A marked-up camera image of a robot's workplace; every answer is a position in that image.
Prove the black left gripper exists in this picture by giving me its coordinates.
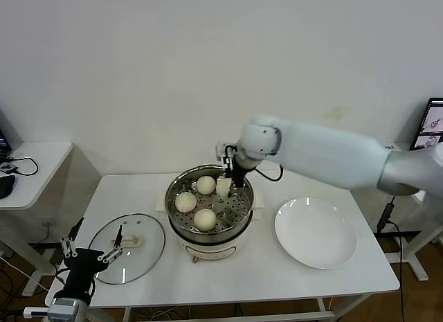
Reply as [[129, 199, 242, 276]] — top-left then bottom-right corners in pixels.
[[60, 217, 125, 302]]

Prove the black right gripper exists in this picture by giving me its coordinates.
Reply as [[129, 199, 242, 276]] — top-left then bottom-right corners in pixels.
[[223, 155, 260, 199]]

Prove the white steamed baozi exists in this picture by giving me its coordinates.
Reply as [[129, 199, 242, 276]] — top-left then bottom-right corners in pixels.
[[193, 208, 217, 232], [196, 175, 216, 195], [174, 192, 197, 213], [217, 176, 232, 199]]

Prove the round glass pot lid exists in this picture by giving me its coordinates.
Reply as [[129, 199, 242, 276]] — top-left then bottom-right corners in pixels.
[[87, 213, 166, 285]]

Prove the stainless steel steamer basket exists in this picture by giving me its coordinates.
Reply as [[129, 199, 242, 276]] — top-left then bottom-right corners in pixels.
[[154, 165, 266, 235]]

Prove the cream electric cooker base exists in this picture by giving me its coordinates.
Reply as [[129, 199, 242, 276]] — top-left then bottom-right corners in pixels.
[[168, 211, 262, 265]]

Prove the white round plate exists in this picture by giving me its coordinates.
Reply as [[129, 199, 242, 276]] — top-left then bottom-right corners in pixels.
[[274, 196, 358, 270]]

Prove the black computer mouse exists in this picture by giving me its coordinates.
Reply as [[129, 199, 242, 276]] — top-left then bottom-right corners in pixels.
[[0, 175, 17, 199]]

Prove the laptop screen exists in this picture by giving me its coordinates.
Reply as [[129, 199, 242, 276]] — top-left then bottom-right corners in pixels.
[[0, 109, 13, 160]]

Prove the grey laptop with dark screen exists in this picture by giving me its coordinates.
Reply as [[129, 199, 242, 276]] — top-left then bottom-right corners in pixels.
[[410, 96, 443, 152]]

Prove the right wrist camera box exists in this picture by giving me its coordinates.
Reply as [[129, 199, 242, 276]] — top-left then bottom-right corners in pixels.
[[216, 141, 239, 162]]

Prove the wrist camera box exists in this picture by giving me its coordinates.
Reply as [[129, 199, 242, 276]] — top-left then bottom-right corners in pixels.
[[23, 306, 49, 319], [216, 141, 239, 162]]

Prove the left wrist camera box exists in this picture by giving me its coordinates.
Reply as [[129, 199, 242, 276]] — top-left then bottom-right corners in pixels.
[[23, 306, 49, 319]]

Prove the thin black looped cable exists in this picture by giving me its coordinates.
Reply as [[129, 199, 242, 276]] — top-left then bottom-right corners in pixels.
[[5, 156, 39, 177]]

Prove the black cable with adapter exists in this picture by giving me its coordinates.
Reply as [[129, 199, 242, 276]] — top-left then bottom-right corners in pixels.
[[376, 195, 406, 322]]

